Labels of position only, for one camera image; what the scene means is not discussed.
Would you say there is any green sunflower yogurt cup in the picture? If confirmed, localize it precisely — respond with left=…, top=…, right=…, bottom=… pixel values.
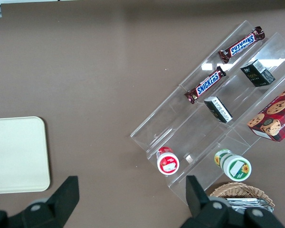
left=214, top=149, right=252, bottom=182

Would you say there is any red tartan cookie box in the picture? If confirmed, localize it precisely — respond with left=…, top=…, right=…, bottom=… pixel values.
left=247, top=82, right=285, bottom=143

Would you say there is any clear acrylic stepped display stand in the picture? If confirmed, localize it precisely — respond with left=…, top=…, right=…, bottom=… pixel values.
left=129, top=20, right=285, bottom=207

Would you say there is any cream rectangular tray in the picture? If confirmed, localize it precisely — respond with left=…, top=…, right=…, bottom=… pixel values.
left=0, top=116, right=51, bottom=195

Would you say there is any light wicker basket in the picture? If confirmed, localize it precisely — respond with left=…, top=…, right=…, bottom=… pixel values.
left=209, top=182, right=276, bottom=212

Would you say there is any Snickers chocolate bar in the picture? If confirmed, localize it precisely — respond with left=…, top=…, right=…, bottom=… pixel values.
left=184, top=66, right=228, bottom=105
left=218, top=25, right=266, bottom=64

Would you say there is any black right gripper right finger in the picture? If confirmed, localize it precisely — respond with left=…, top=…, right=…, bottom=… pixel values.
left=180, top=175, right=231, bottom=228

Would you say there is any small black carton box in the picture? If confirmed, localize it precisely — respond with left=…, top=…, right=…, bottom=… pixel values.
left=239, top=59, right=276, bottom=88
left=203, top=96, right=233, bottom=124

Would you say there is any red lid yogurt cup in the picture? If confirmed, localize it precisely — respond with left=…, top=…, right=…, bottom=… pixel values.
left=156, top=146, right=180, bottom=176

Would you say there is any aluminium foil container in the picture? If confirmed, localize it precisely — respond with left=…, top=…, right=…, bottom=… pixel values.
left=225, top=197, right=275, bottom=214

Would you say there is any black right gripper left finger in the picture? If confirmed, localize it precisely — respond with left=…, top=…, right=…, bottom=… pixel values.
left=6, top=175, right=80, bottom=228

